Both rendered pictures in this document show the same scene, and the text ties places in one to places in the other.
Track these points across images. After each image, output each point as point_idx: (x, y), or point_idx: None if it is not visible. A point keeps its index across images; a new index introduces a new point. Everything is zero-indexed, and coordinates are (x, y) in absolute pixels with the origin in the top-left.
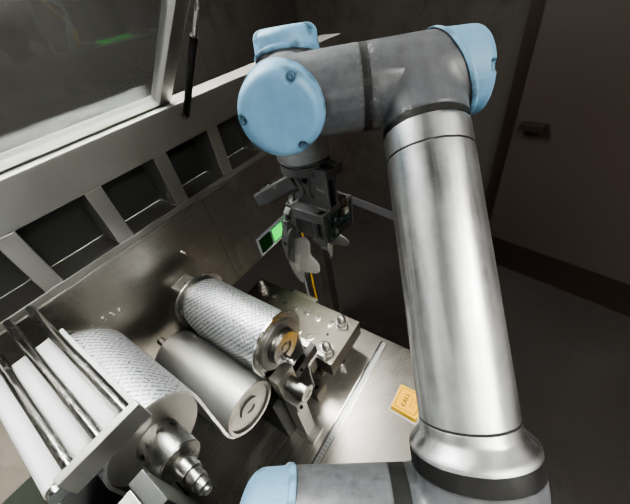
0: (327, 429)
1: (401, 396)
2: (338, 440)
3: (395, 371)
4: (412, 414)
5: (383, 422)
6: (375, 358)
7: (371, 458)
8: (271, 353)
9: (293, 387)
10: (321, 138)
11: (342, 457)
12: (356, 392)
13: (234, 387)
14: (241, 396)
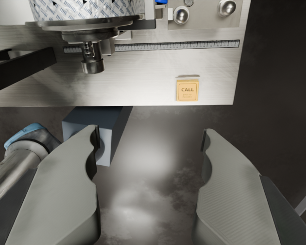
0: (132, 42)
1: (188, 86)
2: (131, 55)
3: (211, 68)
4: (178, 98)
5: (164, 78)
6: (216, 44)
7: (137, 82)
8: (61, 34)
9: (85, 56)
10: None
11: (124, 64)
12: (174, 46)
13: (8, 4)
14: (12, 25)
